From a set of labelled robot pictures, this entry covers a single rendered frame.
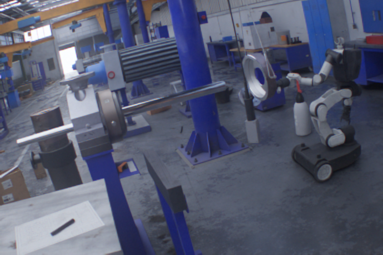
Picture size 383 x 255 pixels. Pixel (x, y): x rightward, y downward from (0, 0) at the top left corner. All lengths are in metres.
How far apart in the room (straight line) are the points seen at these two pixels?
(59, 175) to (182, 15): 2.29
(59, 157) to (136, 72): 2.70
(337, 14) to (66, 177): 5.77
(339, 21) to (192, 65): 3.98
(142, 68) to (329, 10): 3.86
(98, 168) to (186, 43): 2.27
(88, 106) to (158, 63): 3.85
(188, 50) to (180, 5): 0.55
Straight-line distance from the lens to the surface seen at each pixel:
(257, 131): 1.78
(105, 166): 2.08
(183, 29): 3.94
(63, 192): 1.88
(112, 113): 2.17
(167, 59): 5.91
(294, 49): 8.17
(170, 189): 1.58
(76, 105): 2.16
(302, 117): 4.24
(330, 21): 6.92
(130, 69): 5.82
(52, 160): 3.69
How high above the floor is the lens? 1.55
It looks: 14 degrees down
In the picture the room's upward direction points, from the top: 12 degrees counter-clockwise
